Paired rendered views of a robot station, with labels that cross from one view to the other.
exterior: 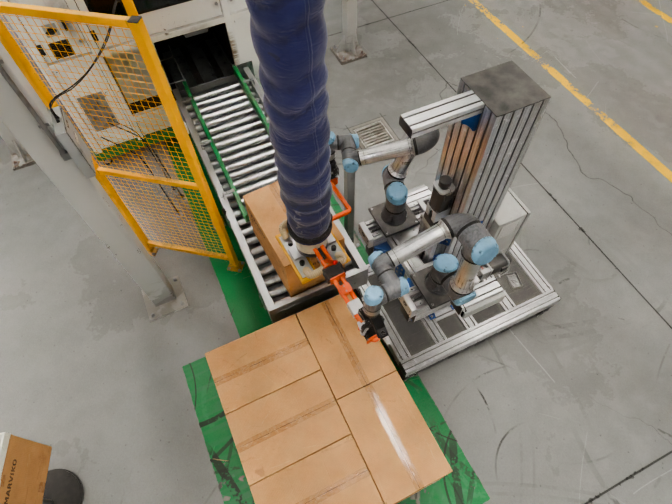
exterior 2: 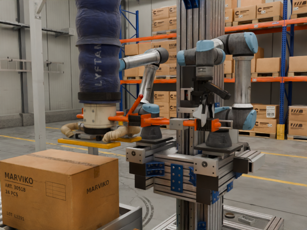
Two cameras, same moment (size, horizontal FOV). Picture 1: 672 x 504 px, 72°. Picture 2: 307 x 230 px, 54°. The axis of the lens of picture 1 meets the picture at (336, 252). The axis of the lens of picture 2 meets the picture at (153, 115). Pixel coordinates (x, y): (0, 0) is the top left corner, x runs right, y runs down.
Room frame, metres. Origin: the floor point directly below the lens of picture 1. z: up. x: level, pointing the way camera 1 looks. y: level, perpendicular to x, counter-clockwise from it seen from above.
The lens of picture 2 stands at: (-0.18, 0.74, 1.39)
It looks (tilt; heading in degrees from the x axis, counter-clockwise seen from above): 5 degrees down; 328
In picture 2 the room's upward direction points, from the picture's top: straight up
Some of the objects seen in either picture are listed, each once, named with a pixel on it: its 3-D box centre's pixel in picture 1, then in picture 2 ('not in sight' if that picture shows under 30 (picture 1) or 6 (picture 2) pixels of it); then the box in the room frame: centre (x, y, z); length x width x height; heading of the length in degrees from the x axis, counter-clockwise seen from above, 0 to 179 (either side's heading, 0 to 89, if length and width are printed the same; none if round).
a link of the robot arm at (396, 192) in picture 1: (396, 196); (150, 113); (1.59, -0.35, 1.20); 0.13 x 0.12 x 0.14; 3
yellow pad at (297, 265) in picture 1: (296, 254); (88, 139); (1.29, 0.21, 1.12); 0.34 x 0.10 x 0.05; 27
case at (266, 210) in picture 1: (295, 234); (60, 190); (1.67, 0.26, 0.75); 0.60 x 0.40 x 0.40; 28
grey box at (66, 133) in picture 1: (74, 143); not in sight; (1.67, 1.25, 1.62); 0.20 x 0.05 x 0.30; 24
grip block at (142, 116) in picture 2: (334, 272); (139, 119); (1.11, 0.01, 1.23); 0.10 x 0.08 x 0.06; 117
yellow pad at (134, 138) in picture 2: (327, 239); (111, 134); (1.38, 0.04, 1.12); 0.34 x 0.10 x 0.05; 27
